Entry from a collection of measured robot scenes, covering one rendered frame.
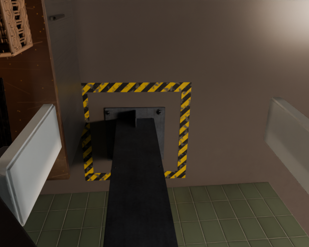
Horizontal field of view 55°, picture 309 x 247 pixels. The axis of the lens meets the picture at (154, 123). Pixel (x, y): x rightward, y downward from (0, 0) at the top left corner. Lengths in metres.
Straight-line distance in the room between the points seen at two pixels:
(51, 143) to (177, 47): 1.37
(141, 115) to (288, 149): 1.44
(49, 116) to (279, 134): 0.13
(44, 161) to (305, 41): 1.64
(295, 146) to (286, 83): 1.59
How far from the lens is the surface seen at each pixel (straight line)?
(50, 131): 0.18
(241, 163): 1.87
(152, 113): 1.59
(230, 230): 1.61
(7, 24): 0.81
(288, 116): 0.17
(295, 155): 0.17
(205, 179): 1.86
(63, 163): 1.08
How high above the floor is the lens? 1.49
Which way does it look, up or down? 66 degrees down
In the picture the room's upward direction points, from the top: 169 degrees clockwise
